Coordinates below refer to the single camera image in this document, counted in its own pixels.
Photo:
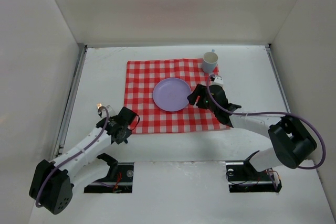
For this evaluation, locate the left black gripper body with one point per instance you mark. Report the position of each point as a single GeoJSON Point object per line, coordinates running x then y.
{"type": "Point", "coordinates": [126, 115]}

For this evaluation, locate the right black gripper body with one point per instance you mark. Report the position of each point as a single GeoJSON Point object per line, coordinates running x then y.
{"type": "Point", "coordinates": [201, 95]}

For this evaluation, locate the gold fork dark handle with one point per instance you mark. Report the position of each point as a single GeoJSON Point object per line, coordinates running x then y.
{"type": "Point", "coordinates": [99, 106]}

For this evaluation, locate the lilac plastic plate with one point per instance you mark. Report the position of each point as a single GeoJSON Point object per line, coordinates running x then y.
{"type": "Point", "coordinates": [171, 94]}

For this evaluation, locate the light blue mug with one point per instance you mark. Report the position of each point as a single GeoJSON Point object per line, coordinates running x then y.
{"type": "Point", "coordinates": [209, 62]}

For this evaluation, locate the red white checkered cloth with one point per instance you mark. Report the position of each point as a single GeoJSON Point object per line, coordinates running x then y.
{"type": "Point", "coordinates": [143, 76]}

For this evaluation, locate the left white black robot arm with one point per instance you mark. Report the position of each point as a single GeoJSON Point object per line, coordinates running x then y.
{"type": "Point", "coordinates": [55, 182]}

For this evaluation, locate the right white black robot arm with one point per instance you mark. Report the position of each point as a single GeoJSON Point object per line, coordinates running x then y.
{"type": "Point", "coordinates": [259, 124]}

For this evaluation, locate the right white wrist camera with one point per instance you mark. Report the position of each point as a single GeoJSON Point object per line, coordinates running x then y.
{"type": "Point", "coordinates": [217, 80]}

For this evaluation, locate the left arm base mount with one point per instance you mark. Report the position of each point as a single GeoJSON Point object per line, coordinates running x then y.
{"type": "Point", "coordinates": [118, 182]}

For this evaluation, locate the left aluminium table rail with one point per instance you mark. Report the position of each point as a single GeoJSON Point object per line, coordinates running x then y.
{"type": "Point", "coordinates": [63, 130]}

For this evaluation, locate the aluminium table rail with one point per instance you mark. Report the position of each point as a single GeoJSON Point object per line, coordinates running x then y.
{"type": "Point", "coordinates": [284, 100]}
{"type": "Point", "coordinates": [63, 130]}

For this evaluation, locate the right aluminium table rail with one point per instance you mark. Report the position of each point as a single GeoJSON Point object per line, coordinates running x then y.
{"type": "Point", "coordinates": [284, 100]}

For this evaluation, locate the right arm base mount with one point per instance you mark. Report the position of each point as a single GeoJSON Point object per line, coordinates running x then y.
{"type": "Point", "coordinates": [243, 178]}

